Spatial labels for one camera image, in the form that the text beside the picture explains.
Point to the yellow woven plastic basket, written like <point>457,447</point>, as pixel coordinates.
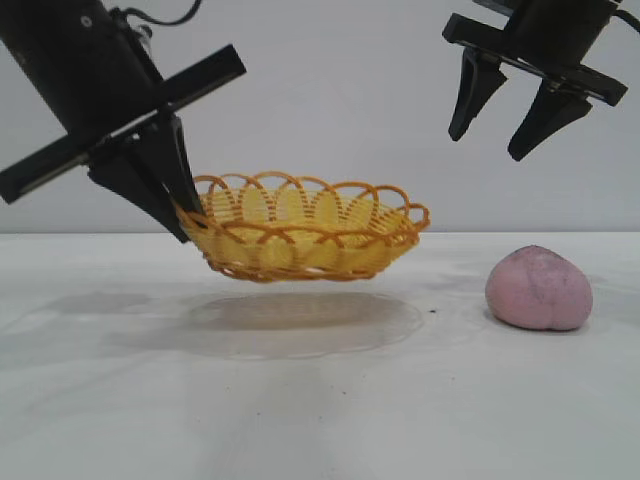
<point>300,250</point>

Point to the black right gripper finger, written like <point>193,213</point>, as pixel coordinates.
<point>547,115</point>
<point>470,90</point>

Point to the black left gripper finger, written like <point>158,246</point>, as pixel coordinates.
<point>172,155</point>
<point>132,180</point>

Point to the pink peach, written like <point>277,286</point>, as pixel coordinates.
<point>535,295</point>

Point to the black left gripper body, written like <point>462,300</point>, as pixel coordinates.
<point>75,65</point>

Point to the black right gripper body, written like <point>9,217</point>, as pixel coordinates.
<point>550,32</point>

